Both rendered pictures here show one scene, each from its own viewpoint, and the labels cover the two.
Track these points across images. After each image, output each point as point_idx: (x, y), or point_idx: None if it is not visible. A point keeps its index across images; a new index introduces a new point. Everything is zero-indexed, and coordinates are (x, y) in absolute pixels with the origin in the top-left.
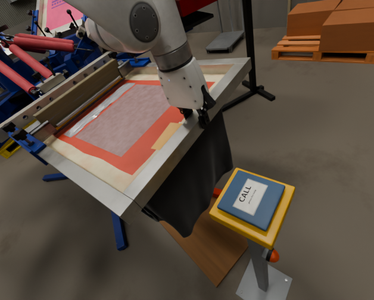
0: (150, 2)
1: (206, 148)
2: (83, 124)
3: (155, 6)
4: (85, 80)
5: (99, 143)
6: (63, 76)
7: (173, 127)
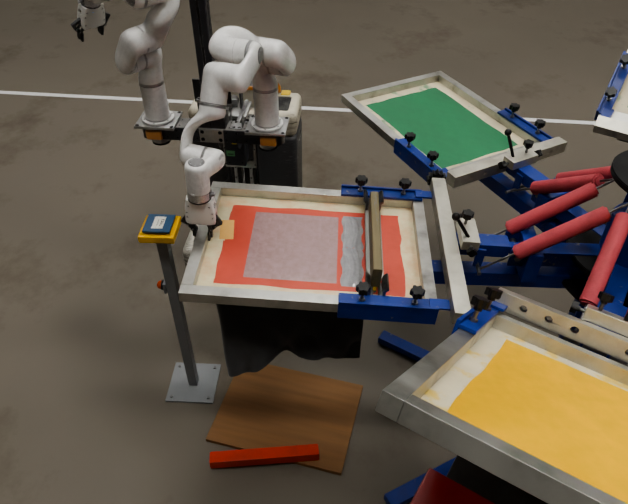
0: (179, 153)
1: None
2: (345, 226)
3: (180, 157)
4: (372, 233)
5: (293, 216)
6: (461, 245)
7: (227, 235)
